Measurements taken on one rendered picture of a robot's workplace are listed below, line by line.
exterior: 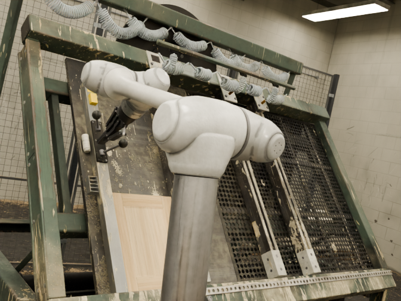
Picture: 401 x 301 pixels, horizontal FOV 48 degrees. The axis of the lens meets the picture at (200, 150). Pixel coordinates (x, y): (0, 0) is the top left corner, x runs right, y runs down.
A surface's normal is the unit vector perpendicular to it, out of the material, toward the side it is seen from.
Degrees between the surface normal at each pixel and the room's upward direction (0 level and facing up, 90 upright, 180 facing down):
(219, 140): 87
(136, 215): 51
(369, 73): 90
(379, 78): 90
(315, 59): 90
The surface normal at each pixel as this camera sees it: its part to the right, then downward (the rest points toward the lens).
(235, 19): 0.48, 0.15
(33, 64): 0.61, -0.49
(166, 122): -0.80, -0.25
